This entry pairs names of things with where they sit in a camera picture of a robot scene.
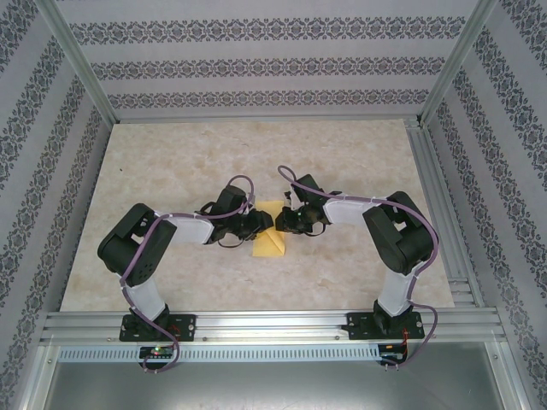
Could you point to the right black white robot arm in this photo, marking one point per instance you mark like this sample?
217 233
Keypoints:
397 243

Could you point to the right aluminium frame post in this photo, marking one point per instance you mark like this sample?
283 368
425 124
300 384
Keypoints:
460 55

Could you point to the aluminium side rail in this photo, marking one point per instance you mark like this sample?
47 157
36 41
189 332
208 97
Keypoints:
427 162

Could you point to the left small controller board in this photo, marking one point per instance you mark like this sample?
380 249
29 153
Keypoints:
158 351

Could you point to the long aluminium mounting rail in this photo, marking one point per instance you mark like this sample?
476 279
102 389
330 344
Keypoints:
273 324

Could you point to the thin aluminium back rail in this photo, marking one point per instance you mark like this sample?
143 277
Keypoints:
256 118

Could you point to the small controller board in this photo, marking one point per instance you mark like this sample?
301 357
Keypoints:
391 348
158 351

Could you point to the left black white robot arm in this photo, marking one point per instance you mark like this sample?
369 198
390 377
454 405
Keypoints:
145 294

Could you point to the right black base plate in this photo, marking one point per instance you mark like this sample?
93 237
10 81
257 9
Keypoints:
357 326

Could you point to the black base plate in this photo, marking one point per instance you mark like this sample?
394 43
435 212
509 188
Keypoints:
357 326
188 326

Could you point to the left aluminium frame post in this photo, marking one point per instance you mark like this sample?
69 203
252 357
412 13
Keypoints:
78 55

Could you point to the right small controller board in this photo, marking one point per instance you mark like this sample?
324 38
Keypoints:
391 348

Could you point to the grey metal sheet panel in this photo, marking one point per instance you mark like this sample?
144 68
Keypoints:
273 388

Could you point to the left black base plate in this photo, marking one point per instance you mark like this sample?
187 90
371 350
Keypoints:
188 326

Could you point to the aluminium frame post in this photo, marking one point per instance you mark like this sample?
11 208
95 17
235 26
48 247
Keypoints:
460 55
78 55

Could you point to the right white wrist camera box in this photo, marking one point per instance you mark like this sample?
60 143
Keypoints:
288 196

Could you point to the yellow square paper sheet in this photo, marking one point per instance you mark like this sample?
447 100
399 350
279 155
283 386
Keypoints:
267 250

